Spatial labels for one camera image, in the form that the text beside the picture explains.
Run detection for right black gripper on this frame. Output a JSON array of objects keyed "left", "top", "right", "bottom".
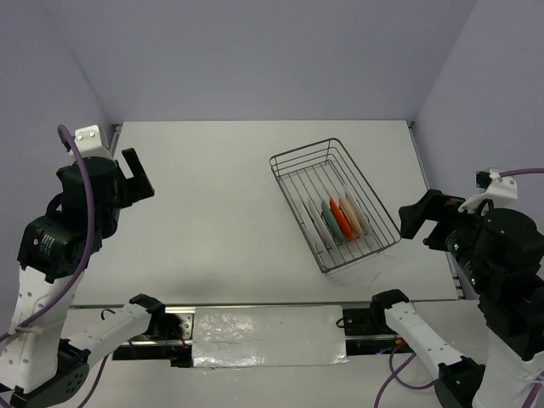
[{"left": 396, "top": 183, "right": 494, "bottom": 287}]

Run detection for white plate red characters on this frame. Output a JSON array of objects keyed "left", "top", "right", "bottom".
[{"left": 298, "top": 199, "right": 326, "bottom": 252}]

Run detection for white plate green rim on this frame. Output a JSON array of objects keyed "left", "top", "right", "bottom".
[{"left": 308, "top": 198, "right": 336, "bottom": 249}]

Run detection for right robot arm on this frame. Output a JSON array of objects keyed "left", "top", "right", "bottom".
[{"left": 337, "top": 190, "right": 543, "bottom": 407}]

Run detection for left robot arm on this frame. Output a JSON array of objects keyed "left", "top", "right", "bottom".
[{"left": 1, "top": 149, "right": 167, "bottom": 407}]

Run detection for pink plate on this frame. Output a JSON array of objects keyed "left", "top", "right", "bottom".
[{"left": 339, "top": 184, "right": 370, "bottom": 237}]

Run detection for orange plate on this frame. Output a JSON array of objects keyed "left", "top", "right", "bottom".
[{"left": 329, "top": 197, "right": 354, "bottom": 241}]

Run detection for silver tape patch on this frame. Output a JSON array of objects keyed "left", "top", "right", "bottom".
[{"left": 192, "top": 305, "right": 348, "bottom": 368}]

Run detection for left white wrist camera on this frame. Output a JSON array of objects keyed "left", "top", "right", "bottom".
[{"left": 74, "top": 125, "right": 113, "bottom": 160}]

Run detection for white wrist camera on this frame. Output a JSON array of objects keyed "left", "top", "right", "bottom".
[
  {"left": 74, "top": 125, "right": 113, "bottom": 160},
  {"left": 458, "top": 168, "right": 518, "bottom": 213}
]

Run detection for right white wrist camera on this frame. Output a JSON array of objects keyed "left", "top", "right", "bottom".
[{"left": 458, "top": 168, "right": 518, "bottom": 213}]

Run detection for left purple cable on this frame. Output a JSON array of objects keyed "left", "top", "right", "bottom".
[{"left": 0, "top": 124, "right": 112, "bottom": 408}]

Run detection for purple cable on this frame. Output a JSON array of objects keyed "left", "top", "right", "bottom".
[
  {"left": 375, "top": 167, "right": 544, "bottom": 408},
  {"left": 0, "top": 124, "right": 112, "bottom": 408}
]

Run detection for metal wire dish rack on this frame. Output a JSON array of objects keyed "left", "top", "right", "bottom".
[{"left": 269, "top": 138, "right": 400, "bottom": 274}]

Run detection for metal mounting rail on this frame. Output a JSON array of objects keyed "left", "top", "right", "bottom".
[{"left": 110, "top": 300, "right": 426, "bottom": 369}]

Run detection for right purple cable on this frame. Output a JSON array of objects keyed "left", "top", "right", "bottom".
[{"left": 375, "top": 167, "right": 544, "bottom": 408}]

